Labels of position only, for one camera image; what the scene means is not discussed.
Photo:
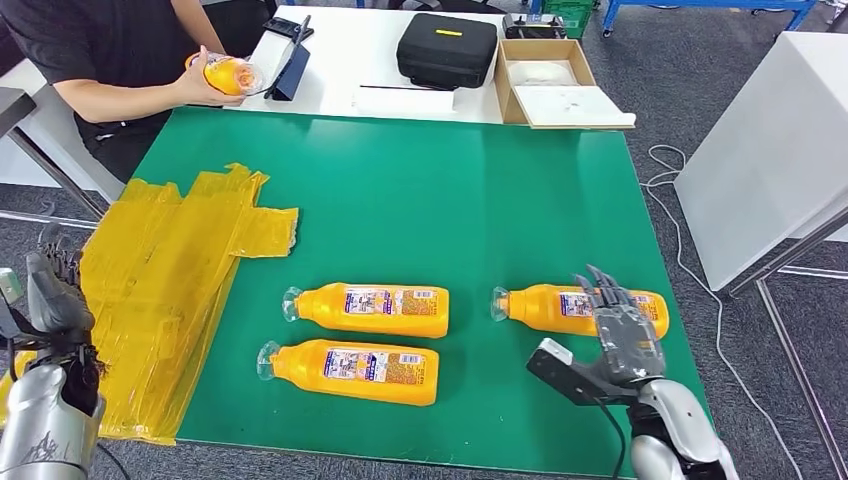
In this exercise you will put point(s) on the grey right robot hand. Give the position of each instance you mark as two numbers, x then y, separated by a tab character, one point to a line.
629	344

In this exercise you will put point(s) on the person's right hand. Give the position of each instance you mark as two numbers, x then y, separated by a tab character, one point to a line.
195	89

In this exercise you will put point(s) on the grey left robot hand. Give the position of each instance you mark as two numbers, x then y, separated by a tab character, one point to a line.
60	305

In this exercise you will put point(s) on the orange bottle with clear cap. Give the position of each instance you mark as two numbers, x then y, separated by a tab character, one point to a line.
228	76
536	311
371	311
358	371

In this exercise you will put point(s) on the person's right forearm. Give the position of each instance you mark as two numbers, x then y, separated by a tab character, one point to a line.
119	99

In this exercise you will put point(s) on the person's left forearm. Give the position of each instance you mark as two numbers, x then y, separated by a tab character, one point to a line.
199	26

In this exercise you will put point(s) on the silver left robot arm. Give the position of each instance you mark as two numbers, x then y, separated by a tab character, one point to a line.
40	424

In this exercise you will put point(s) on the tablet with dark blue cover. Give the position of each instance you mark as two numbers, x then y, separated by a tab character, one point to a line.
291	69

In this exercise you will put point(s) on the black phone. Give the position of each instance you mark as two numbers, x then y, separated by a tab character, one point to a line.
281	28

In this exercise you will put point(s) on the yellow plastic sheet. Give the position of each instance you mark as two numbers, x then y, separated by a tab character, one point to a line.
166	278

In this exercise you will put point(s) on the person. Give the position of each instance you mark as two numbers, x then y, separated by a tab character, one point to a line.
86	33

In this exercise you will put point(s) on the white desk with metal leg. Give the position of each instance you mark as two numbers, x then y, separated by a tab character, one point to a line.
26	166

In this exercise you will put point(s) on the white paper sheet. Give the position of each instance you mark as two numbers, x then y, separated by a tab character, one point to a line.
401	102

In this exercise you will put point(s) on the white side table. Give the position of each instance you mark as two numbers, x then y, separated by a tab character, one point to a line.
762	159

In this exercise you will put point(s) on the white flat board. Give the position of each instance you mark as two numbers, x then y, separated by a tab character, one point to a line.
573	106

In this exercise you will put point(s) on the black zip carrying case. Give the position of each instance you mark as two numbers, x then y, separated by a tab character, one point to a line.
447	53

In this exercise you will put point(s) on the black chair base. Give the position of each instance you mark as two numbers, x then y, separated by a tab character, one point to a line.
457	5

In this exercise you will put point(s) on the white bag in box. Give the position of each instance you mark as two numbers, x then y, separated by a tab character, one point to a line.
542	73

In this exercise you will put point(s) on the brown cardboard box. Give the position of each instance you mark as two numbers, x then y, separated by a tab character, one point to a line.
505	79

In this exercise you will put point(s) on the black remote controller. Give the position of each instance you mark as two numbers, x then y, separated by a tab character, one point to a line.
533	26

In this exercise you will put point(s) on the green plastic crate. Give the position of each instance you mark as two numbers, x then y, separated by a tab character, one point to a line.
566	13

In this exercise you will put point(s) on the black left camera bracket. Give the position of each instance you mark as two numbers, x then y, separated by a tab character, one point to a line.
16	324

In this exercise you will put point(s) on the black camera bracket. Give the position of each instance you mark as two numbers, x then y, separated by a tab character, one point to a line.
583	384
16	324

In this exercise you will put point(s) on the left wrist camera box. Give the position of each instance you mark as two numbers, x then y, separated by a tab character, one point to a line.
10	285

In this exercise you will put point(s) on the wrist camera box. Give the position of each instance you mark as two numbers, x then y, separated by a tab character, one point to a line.
10	285
555	351

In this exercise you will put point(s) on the black right camera bracket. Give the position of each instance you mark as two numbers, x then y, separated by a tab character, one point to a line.
583	384

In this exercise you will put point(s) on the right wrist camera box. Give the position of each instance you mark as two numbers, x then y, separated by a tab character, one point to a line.
555	351

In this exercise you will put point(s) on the blue metal rack frame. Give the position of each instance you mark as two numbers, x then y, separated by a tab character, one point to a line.
696	5

